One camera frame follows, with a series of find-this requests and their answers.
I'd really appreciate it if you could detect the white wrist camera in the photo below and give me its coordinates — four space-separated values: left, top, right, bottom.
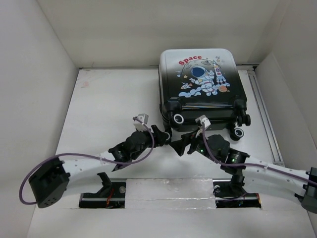
195 115 211 129
133 114 149 131

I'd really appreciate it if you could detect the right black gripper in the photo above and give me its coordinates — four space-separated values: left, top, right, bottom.
169 128 220 164

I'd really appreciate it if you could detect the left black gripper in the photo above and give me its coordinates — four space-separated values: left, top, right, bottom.
131 124 166 160

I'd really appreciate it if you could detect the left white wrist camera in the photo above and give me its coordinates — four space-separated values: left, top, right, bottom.
133 114 149 131

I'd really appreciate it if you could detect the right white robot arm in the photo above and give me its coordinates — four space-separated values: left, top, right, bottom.
170 133 317 213

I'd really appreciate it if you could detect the black kids space suitcase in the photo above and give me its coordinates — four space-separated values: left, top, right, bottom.
158 48 251 141

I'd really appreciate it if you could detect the aluminium side rail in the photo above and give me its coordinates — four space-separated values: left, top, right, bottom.
248 65 285 167

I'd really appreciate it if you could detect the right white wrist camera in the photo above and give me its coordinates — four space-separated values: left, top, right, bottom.
195 115 211 129

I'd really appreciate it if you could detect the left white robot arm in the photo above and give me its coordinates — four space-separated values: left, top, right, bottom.
27 125 171 208

